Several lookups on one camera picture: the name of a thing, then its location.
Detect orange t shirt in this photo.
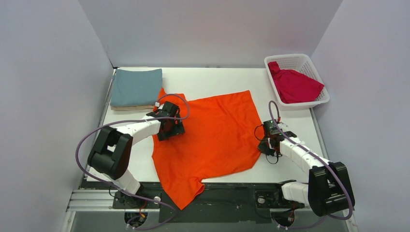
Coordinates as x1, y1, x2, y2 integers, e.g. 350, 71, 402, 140
152, 90, 263, 210

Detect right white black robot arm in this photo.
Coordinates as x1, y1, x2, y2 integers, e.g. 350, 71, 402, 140
258, 120, 355, 217

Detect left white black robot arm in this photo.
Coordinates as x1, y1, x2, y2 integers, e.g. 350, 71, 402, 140
87, 101, 185, 208

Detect folded beige t shirt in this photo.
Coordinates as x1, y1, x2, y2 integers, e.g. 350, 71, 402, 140
110, 105, 156, 111

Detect folded blue t shirt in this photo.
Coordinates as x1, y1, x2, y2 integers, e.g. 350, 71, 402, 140
110, 69, 162, 108

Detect crimson t shirt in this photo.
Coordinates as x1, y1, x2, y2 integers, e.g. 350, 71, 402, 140
268, 62, 324, 104

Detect white plastic basket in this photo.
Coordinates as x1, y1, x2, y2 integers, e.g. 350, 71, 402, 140
264, 54, 330, 111

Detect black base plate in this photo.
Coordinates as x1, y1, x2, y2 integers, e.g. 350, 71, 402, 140
80, 180, 305, 228

